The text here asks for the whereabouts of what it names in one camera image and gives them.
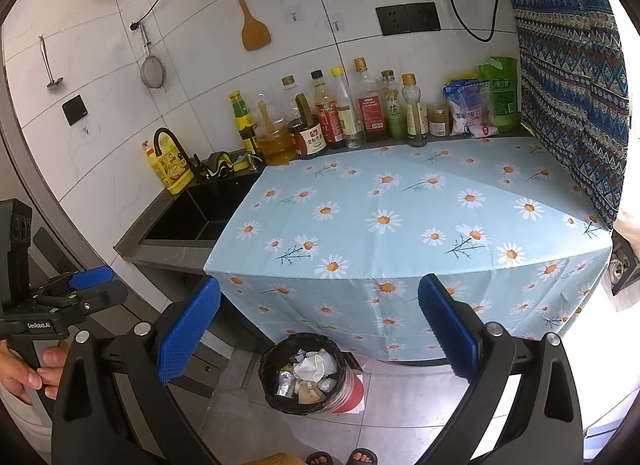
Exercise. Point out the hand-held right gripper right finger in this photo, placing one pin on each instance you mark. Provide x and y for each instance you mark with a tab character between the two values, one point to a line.
445	327

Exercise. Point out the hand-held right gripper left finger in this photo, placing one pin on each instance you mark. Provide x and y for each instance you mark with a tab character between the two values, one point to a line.
187	330

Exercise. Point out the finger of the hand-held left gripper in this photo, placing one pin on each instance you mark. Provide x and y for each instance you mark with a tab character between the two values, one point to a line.
90	277
102	297

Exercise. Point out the clear plastic bag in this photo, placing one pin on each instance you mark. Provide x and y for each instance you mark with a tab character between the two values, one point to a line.
327	385

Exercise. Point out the white tissue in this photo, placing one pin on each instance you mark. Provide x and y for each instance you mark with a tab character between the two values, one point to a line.
315	366

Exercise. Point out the brown paper cup with print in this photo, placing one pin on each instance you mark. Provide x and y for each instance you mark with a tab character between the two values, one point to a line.
307	393

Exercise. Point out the person's left hand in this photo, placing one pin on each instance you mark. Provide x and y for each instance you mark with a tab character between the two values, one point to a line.
20	370

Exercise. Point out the grey kitchen cabinet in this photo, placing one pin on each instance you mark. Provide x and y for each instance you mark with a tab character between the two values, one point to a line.
225	340

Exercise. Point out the blue daisy print tablecloth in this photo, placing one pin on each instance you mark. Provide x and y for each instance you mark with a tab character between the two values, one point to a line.
400	255

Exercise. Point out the red plastic container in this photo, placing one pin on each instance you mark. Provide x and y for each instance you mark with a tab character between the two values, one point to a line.
352	390

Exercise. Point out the black sink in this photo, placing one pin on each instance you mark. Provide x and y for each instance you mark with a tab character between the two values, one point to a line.
190	215

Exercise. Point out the yellow dish soap bottle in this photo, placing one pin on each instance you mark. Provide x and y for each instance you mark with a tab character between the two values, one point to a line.
172	168

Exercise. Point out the black faucet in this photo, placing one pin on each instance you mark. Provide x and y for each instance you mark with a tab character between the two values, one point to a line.
194	165

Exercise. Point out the person's right foot in slipper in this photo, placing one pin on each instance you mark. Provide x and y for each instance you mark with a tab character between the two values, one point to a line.
362	457

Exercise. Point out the person's foot in slipper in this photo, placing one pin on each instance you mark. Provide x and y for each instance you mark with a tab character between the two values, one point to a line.
320	458
362	457

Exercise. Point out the person's yellow fleece trouser leg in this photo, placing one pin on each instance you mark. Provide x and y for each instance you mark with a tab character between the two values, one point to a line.
280	460

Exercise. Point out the yellow black cloth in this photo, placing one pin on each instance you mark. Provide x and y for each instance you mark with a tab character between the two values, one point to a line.
217	165

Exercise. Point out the green yellow sponge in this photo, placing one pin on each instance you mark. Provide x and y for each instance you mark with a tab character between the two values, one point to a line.
241	162

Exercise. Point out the person's left foot in slipper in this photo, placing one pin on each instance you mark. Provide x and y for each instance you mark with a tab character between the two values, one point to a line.
320	458

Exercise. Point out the metal ladle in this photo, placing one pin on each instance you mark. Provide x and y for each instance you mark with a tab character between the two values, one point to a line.
54	82

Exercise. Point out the small white red packet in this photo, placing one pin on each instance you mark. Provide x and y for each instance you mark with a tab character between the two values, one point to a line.
482	131

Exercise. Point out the cooking oil jug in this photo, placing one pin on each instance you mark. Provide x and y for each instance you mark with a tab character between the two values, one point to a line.
275	146

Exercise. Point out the small glass jar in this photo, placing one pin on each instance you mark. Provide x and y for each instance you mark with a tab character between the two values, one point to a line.
437	122

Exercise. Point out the metal strainer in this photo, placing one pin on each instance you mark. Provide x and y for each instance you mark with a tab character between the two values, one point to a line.
152	72

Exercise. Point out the pale label bottle yellow cap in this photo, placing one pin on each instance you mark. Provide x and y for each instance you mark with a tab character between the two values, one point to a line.
414	115

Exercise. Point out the green label sauce bottle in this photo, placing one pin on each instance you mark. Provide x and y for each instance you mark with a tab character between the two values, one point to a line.
241	120

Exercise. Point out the blue white seasoning bag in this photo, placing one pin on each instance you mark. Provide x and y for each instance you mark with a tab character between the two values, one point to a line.
462	110

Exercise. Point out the green oil bottle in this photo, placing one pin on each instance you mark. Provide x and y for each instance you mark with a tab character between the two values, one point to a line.
392	112

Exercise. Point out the dark soy sauce jug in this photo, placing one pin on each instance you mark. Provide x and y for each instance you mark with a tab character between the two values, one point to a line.
307	142

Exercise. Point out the red label clear bottle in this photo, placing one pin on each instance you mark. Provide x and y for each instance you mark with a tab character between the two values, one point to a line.
370	115

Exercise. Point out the clear bottle with yellow cap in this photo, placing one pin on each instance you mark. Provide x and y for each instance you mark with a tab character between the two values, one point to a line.
345	117

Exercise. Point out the black cap vinegar bottle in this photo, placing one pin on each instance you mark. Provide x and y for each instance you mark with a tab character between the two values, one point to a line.
326	120

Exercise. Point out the green pouch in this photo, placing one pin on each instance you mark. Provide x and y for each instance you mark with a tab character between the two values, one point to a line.
500	90

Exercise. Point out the clear bottle with gold cap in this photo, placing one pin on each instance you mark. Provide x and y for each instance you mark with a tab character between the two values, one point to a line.
288	95

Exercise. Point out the blue patterned curtain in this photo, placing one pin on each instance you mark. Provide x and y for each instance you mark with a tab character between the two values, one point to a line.
565	70

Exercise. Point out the wooden spatula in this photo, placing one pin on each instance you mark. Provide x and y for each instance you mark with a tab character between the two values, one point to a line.
255	32

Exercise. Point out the black wall switch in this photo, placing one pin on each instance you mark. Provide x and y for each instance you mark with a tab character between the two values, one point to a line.
75	110

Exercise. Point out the black wall socket panel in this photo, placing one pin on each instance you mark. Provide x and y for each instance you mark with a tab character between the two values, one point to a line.
407	18

